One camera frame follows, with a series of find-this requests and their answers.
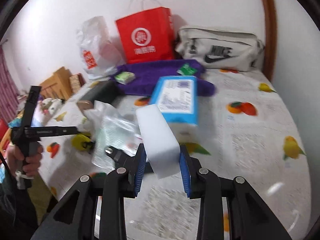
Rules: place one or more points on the wooden nightstand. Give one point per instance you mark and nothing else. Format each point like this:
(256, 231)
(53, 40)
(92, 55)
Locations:
(57, 82)

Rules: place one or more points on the white plastic shopping bag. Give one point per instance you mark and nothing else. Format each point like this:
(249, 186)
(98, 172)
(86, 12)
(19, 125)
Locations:
(95, 40)

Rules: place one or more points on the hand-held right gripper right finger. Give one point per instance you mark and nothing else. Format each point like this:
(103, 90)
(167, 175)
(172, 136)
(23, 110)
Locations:
(185, 173)

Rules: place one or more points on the patterned book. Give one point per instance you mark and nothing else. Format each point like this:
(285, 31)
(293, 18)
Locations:
(77, 81)

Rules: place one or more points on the person's left hand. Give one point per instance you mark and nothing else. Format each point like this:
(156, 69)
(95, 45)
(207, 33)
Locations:
(31, 165)

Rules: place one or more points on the purple towel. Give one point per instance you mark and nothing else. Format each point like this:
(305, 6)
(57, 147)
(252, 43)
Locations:
(150, 75)

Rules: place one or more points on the fruit-print bed sheet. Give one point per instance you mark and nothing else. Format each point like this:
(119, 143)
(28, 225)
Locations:
(250, 142)

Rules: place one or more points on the dark green tissue packet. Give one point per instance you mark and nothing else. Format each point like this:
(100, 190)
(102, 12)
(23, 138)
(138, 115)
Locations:
(186, 69)

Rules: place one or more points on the clear plastic packaging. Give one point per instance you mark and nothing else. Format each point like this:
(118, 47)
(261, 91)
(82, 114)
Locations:
(112, 130)

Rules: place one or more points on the person's left forearm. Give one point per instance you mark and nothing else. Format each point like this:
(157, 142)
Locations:
(15, 205)

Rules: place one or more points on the blue tissue pack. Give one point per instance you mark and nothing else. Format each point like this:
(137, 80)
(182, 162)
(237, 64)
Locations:
(175, 100)

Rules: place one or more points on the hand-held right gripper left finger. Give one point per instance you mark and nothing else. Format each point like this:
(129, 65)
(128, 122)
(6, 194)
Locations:
(140, 171)

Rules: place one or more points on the grey sports bag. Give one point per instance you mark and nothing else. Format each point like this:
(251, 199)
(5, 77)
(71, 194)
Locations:
(225, 42)

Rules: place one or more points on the red paper bag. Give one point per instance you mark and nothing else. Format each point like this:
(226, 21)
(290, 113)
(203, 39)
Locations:
(145, 30)

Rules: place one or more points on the white sponge block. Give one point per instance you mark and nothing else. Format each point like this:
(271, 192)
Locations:
(157, 135)

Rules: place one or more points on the brown wooden frame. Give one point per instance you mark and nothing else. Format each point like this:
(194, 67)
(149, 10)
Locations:
(268, 30)

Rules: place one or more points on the pink striped curtain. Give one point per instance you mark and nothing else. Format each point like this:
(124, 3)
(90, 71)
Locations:
(7, 87)

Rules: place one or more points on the dark green box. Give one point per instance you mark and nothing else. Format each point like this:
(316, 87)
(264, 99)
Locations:
(100, 92)

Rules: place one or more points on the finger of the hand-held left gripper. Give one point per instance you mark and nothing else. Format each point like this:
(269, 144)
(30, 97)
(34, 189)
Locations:
(57, 131)

